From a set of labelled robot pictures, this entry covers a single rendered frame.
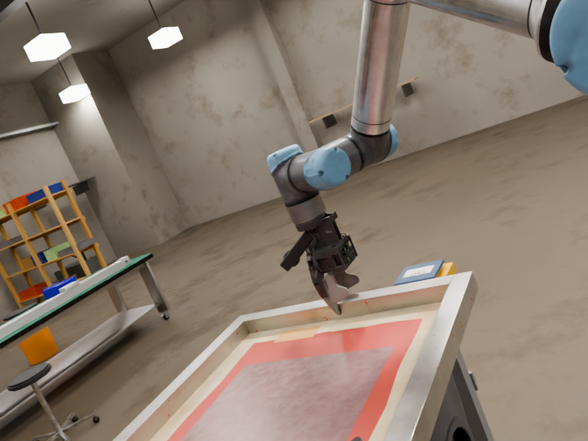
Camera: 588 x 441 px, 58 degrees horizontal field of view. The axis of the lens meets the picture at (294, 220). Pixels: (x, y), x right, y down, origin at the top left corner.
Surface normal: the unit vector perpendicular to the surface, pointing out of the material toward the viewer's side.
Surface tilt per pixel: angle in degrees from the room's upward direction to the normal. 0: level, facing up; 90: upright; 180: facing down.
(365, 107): 103
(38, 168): 90
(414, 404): 2
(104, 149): 90
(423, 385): 2
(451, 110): 90
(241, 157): 90
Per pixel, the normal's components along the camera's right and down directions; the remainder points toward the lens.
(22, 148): 0.82, -0.25
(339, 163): 0.50, -0.03
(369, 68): -0.52, 0.58
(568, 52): -0.70, 0.48
